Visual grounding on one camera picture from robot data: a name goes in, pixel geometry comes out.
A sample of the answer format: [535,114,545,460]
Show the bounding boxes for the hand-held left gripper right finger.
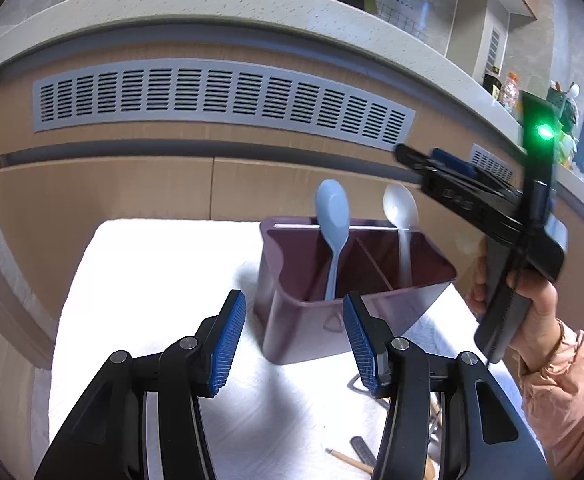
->
[343,291,555,480]

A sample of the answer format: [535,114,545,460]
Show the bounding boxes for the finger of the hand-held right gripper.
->
[394,143,472,182]
[429,148,478,178]

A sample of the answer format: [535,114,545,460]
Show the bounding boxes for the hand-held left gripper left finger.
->
[34,289,247,480]

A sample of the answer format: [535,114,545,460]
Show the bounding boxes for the maroon plastic utensil holder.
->
[253,216,458,365]

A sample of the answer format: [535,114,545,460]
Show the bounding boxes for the dark grey textured-handle spoon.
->
[349,436,375,474]

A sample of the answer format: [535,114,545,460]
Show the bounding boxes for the utensils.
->
[325,448,373,474]

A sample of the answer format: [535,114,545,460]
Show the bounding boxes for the person's right forearm pink sleeve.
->
[516,317,584,466]

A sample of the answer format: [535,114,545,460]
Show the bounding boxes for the short grey vent grille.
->
[472,143,516,184]

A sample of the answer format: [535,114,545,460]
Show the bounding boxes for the white plastic spoon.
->
[383,183,419,288]

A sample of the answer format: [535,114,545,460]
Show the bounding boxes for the dark sauce bottle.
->
[482,67,502,101]

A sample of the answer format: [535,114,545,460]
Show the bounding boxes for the clear bottle orange cap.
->
[500,72,520,111]

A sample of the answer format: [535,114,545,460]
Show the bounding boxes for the light blue plastic spoon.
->
[314,179,350,302]

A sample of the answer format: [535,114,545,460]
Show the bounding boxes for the white textured cloth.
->
[47,219,527,480]

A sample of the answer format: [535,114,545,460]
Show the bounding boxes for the wooden cabinet front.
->
[0,35,527,480]

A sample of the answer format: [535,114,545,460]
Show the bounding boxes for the long grey vent grille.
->
[32,57,417,152]

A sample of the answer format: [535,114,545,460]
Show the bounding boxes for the white stone countertop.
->
[0,0,580,201]

